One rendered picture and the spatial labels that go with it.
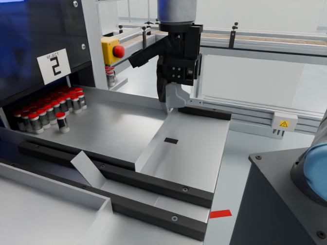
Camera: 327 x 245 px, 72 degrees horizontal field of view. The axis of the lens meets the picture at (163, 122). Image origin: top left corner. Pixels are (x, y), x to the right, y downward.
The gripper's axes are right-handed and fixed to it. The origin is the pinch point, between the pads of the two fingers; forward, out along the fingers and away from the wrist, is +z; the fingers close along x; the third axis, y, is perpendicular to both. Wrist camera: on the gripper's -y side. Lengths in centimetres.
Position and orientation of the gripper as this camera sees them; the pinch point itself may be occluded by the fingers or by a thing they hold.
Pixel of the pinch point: (165, 110)
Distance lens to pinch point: 55.5
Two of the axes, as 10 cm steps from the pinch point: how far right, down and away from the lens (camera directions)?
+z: 0.0, 8.5, 5.2
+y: 9.4, 1.8, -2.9
